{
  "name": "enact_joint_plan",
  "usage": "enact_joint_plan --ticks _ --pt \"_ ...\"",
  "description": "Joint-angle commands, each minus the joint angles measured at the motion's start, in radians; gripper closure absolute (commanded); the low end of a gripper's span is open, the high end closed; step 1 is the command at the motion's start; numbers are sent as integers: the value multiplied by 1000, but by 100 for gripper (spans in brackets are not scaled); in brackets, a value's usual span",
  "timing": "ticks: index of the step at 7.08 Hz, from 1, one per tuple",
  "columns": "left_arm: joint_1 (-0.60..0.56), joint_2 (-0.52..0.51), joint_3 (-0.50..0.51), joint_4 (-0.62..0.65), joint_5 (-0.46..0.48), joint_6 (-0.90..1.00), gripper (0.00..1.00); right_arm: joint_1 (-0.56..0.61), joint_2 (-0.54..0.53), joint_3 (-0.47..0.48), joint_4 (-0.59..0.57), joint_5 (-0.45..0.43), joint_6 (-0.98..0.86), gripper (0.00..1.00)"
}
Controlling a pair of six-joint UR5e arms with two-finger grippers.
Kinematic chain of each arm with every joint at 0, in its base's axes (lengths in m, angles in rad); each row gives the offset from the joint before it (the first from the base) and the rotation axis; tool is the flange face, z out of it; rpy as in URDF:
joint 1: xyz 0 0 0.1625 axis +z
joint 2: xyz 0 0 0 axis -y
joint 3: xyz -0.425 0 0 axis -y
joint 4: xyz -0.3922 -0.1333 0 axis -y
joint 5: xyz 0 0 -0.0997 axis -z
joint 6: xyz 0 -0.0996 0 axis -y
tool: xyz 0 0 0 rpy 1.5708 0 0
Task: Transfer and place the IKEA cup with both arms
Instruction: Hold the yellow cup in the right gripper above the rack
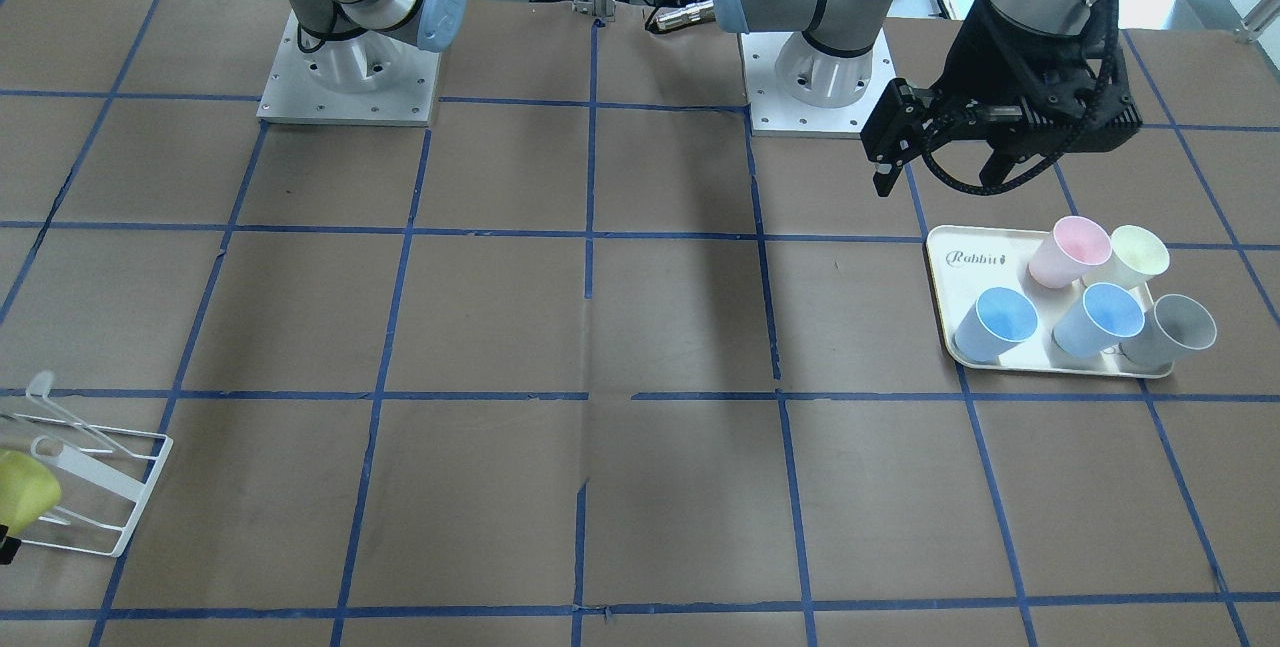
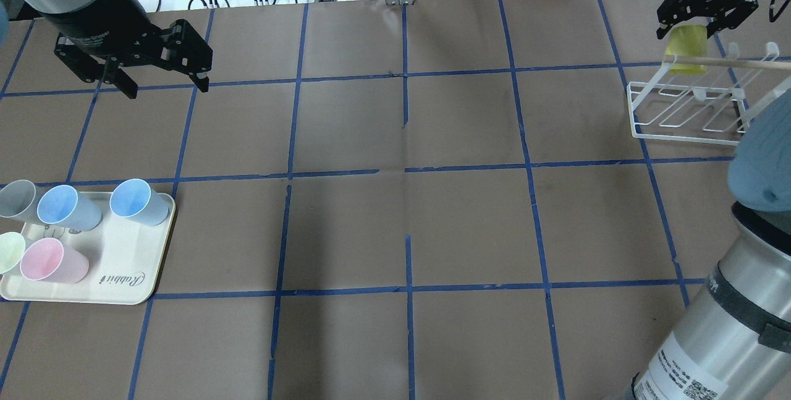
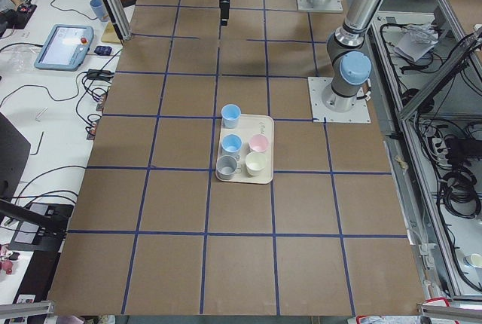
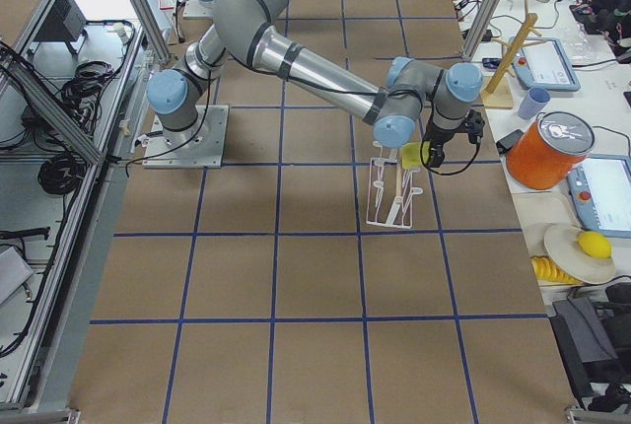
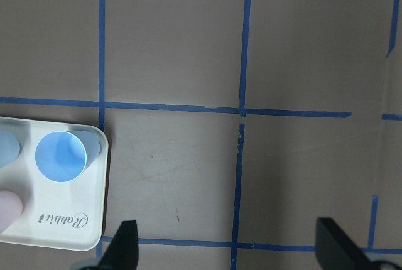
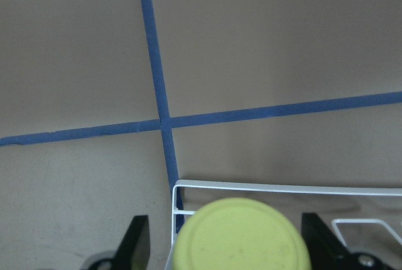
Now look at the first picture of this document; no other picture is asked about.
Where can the pink plastic cup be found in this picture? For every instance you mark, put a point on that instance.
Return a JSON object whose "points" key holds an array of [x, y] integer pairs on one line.
{"points": [[1073, 247]]}

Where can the white wire dish rack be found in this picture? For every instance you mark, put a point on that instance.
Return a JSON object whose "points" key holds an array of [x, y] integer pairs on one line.
{"points": [[107, 475]]}

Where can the pale cream plastic cup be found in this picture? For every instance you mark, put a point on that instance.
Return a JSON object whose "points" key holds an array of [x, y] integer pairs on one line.
{"points": [[1137, 256]]}

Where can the blue cup near tray logo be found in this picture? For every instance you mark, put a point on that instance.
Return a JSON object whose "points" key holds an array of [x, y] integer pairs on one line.
{"points": [[999, 320]]}

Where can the yellow-green plastic cup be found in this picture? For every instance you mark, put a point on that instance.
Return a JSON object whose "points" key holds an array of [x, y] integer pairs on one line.
{"points": [[28, 490]]}

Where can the blue cup tray middle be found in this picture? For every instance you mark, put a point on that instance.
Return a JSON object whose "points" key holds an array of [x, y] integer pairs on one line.
{"points": [[1103, 317]]}

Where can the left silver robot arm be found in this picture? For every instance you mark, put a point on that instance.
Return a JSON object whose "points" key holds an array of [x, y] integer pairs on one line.
{"points": [[1113, 117]]}

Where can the grey plastic cup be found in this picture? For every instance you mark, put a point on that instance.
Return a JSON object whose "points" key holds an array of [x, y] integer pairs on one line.
{"points": [[1176, 326]]}

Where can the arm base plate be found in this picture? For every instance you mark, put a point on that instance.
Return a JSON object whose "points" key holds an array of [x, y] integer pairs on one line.
{"points": [[796, 91], [370, 80]]}

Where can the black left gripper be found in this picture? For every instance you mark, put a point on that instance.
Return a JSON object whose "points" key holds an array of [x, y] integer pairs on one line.
{"points": [[983, 55]]}

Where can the cream plastic tray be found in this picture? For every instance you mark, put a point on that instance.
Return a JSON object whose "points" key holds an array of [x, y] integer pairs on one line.
{"points": [[965, 261]]}

